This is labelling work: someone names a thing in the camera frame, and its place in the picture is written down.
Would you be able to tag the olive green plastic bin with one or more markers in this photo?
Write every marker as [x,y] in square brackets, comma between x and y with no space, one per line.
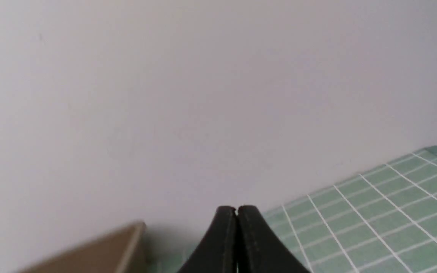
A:
[119,251]

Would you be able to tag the green checked tablecloth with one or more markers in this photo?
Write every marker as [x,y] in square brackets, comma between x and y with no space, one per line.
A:
[381,221]

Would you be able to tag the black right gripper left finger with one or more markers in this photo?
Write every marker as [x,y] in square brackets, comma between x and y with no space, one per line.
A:
[216,251]

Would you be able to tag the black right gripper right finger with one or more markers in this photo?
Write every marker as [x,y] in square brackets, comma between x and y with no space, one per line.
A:
[258,249]

